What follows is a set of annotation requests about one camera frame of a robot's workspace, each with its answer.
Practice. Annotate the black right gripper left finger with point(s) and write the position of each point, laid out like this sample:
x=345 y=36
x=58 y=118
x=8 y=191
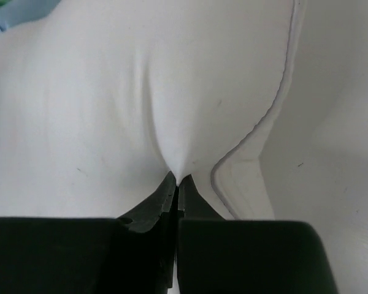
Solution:
x=132 y=253

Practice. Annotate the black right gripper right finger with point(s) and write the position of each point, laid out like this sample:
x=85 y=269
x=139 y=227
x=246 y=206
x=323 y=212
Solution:
x=215 y=255

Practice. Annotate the green and blue pillowcase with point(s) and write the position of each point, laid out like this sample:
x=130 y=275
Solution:
x=17 y=12

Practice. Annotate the white pillow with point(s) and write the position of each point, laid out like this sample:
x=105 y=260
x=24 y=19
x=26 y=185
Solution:
x=100 y=100

